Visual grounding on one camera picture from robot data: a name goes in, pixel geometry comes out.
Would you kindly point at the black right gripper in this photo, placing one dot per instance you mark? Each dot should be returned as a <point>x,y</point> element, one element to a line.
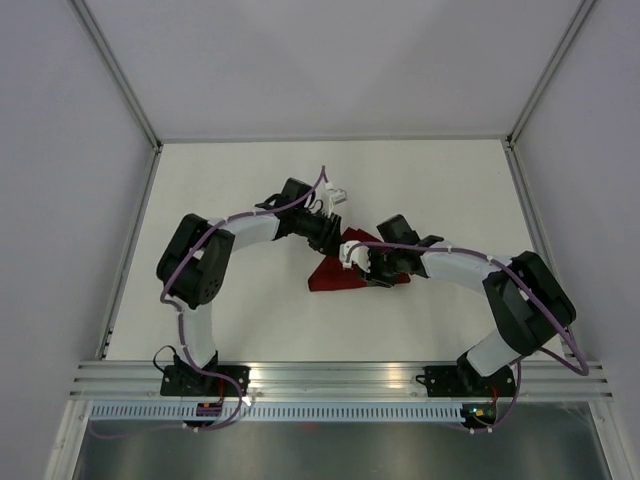
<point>373,277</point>

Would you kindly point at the red cloth napkin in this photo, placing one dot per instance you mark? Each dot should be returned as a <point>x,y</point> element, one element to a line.
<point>331,276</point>

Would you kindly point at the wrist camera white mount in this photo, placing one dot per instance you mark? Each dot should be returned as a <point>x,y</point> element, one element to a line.
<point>331,197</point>
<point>355,254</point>

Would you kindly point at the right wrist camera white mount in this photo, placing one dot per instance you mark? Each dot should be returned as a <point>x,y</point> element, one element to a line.
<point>355,254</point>

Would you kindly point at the aluminium frame rail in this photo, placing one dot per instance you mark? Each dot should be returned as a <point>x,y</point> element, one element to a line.
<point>541,381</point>

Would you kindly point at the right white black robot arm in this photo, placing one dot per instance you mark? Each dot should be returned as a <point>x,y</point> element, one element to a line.
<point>528,304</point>

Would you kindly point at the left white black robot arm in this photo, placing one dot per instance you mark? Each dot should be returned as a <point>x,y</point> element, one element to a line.
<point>194,264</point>

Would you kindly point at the white slotted cable duct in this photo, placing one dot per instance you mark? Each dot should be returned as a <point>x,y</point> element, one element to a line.
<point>288,411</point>

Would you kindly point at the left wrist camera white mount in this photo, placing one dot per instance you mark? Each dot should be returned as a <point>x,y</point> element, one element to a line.
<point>331,197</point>

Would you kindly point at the right robot arm base mount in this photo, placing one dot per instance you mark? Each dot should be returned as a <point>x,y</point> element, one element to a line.
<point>449,381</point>

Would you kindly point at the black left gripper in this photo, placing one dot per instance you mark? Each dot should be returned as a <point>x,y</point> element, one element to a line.
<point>330,238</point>

